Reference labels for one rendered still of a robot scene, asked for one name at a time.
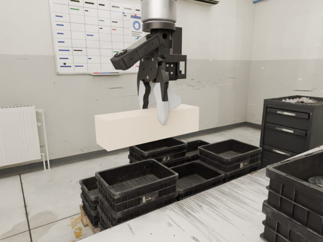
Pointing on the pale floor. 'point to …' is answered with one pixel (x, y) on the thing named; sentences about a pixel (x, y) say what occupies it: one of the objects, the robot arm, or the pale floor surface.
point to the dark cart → (290, 128)
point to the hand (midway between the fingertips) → (151, 117)
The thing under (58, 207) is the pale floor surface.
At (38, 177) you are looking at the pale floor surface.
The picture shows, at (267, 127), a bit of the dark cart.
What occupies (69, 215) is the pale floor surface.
